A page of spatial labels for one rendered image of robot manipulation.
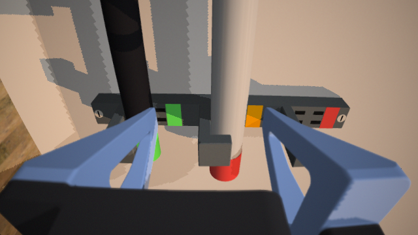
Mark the beige bar with red ends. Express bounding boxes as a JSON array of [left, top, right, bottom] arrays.
[[210, 0, 259, 181]]

